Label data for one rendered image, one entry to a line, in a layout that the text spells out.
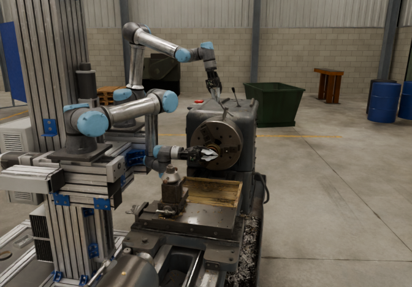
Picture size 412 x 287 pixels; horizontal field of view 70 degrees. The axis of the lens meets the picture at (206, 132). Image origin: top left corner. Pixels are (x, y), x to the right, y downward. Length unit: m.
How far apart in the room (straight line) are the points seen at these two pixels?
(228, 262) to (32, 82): 1.34
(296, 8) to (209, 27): 3.24
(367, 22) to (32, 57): 12.11
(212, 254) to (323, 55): 11.47
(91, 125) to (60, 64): 0.46
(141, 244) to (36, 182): 0.60
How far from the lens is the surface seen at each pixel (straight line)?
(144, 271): 0.80
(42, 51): 1.77
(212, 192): 1.66
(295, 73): 12.09
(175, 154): 1.64
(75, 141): 1.53
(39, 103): 1.84
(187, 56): 1.71
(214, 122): 1.75
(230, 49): 11.68
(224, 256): 1.20
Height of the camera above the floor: 1.65
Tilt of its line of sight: 16 degrees down
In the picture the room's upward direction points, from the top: straight up
